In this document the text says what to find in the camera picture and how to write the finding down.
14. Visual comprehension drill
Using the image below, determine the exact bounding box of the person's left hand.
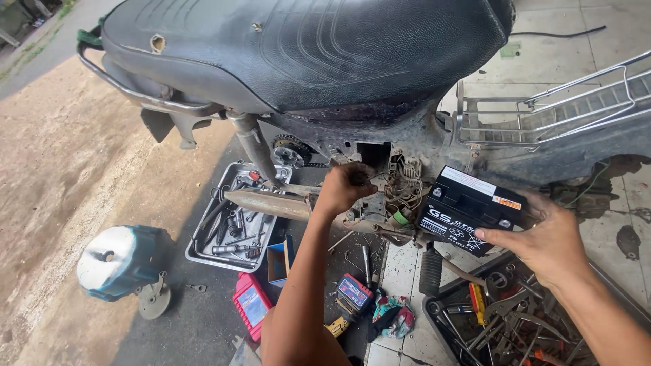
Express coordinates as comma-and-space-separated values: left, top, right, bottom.
313, 162, 379, 219

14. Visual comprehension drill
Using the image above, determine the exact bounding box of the person's right hand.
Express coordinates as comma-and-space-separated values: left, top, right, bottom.
474, 190, 593, 290

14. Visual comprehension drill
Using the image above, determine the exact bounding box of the black motorcycle battery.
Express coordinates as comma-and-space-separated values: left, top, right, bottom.
416, 165, 530, 257

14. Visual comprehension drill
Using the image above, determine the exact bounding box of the tangled wiring harness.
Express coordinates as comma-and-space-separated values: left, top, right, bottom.
379, 152, 433, 224

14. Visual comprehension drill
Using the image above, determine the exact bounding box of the toothed rear sprocket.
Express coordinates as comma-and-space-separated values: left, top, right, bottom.
271, 134, 313, 170

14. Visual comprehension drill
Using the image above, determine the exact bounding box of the steel socket extension bar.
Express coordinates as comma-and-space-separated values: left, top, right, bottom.
361, 245, 375, 288

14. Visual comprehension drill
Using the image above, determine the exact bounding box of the dull metal exhaust muffler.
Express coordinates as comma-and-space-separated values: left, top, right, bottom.
224, 189, 313, 222

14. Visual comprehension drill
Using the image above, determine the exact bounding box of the black rubber footpeg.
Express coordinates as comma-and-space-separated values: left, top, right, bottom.
418, 247, 444, 298

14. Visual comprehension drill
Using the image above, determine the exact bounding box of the grey rear shock absorber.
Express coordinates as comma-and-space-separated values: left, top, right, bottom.
226, 111, 281, 188

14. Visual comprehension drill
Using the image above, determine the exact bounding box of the blue cardboard box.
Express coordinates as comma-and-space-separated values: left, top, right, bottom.
266, 235, 296, 289

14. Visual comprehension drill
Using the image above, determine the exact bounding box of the colourful crumpled rag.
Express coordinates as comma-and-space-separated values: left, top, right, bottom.
367, 290, 416, 342

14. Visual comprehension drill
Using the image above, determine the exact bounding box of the heap of sockets and pliers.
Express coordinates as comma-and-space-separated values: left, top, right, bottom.
196, 170, 278, 262

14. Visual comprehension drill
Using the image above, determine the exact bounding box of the black motorcycle seat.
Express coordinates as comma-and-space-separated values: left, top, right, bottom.
101, 0, 514, 114

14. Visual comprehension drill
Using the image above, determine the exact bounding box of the dirty grey motorcycle body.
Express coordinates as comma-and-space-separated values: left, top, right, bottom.
102, 53, 651, 250

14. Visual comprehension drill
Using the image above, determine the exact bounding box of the black plastic tool tray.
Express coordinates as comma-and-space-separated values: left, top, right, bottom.
422, 250, 651, 366

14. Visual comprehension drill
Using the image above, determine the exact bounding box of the red plastic case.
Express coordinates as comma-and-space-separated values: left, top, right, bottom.
232, 272, 274, 343

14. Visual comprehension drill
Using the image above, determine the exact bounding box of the silver metal tool tray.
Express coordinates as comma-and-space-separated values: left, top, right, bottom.
184, 160, 293, 273

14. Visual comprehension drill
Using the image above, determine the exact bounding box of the heap of wrenches and spanners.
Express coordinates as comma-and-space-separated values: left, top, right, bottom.
430, 264, 596, 366

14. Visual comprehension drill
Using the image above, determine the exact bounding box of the round grey metal plate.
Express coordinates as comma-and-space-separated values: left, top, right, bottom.
136, 272, 173, 321

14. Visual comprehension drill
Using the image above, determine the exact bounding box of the teal and white engine cover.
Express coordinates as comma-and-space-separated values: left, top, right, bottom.
76, 225, 172, 304

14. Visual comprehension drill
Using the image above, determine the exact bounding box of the yellow cordless impact driver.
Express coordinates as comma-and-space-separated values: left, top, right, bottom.
324, 273, 376, 339

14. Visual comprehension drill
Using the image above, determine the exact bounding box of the yellow handled tool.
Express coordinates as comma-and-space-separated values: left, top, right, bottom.
468, 282, 487, 326

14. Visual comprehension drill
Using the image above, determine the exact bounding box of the chrome wire luggage rack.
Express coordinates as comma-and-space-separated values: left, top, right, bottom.
455, 50, 651, 150

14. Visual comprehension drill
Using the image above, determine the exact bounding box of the chrome rear grab rail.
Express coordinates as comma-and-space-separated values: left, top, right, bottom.
77, 41, 224, 119

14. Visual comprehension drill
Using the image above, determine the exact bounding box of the black cable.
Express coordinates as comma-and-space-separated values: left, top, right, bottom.
510, 25, 607, 39

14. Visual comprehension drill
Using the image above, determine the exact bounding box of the green strap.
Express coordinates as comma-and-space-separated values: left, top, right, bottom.
76, 17, 106, 47

